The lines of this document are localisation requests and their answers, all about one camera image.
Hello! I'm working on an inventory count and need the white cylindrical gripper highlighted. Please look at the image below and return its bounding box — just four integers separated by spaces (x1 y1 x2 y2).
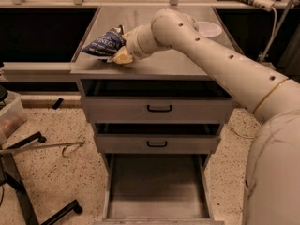
109 24 157 65

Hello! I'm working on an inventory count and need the blue chip bag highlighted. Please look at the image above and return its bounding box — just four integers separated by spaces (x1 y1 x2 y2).
82 25 126 62

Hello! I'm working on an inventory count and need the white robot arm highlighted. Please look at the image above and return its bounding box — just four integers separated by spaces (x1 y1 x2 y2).
126 8 300 225

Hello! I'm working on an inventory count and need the top grey drawer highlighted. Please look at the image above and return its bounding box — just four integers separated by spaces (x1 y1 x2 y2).
81 79 234 124

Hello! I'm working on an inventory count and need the grey drawer cabinet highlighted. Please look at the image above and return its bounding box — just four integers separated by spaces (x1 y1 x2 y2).
70 5 250 225

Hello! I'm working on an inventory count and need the middle grey drawer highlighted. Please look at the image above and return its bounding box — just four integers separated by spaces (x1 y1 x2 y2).
95 123 221 154

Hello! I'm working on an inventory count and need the bottom grey open drawer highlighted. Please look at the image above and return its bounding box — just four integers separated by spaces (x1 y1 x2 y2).
93 154 225 225

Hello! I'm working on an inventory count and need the white ceramic bowl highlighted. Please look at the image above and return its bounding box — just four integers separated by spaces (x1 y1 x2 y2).
198 22 222 38

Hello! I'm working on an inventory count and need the small black floor object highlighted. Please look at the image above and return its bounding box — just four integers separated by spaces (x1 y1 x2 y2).
52 97 64 110

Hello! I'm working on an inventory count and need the metal hook rod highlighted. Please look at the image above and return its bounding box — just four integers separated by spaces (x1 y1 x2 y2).
0 141 85 156

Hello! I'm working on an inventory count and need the clear plastic storage bin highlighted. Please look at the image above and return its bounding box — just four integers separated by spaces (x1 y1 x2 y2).
0 91 27 144

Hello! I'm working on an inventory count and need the dark grey side cabinet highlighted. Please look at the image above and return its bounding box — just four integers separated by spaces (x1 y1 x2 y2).
277 30 300 82

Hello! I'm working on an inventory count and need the black rolling stand base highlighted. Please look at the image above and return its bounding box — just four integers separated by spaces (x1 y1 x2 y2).
0 132 83 225

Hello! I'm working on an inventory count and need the white power cable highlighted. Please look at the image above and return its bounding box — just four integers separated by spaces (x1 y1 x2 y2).
258 7 278 64

